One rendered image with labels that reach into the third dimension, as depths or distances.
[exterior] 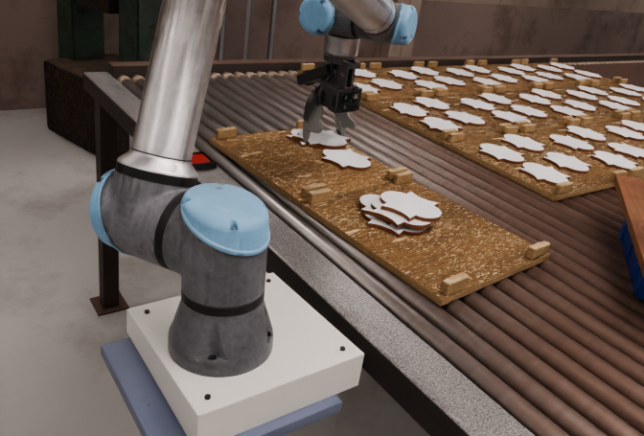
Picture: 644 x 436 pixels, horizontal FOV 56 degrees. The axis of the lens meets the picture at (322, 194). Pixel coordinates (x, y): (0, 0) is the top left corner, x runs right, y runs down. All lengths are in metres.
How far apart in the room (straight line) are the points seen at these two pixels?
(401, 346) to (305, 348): 0.16
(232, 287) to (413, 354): 0.32
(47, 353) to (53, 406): 0.27
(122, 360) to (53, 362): 1.38
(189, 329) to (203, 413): 0.11
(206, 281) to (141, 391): 0.21
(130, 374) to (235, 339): 0.19
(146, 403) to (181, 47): 0.49
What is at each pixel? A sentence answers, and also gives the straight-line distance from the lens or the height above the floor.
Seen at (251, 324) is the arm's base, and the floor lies 0.99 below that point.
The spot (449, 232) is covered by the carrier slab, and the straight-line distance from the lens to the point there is 1.32.
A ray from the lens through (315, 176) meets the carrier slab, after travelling 1.46.
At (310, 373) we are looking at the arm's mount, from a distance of 0.88.
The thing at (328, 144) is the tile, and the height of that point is 1.04.
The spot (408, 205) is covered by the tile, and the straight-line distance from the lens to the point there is 1.30.
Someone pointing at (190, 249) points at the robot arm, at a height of 1.10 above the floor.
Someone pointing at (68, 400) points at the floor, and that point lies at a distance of 2.20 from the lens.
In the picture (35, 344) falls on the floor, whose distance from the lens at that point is 2.44.
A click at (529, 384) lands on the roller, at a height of 0.92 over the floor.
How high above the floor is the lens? 1.51
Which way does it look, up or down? 24 degrees down
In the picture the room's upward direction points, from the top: 8 degrees clockwise
